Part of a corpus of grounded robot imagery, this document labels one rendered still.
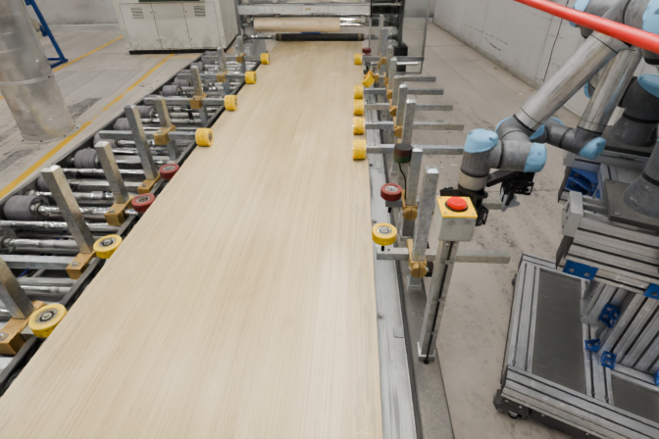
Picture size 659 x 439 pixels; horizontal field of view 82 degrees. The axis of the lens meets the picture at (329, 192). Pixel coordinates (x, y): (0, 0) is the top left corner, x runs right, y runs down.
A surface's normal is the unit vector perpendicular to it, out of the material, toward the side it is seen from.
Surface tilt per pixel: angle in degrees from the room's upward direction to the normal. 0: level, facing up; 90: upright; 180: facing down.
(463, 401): 0
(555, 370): 0
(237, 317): 0
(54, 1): 90
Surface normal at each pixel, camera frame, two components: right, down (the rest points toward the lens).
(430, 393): -0.01, -0.83
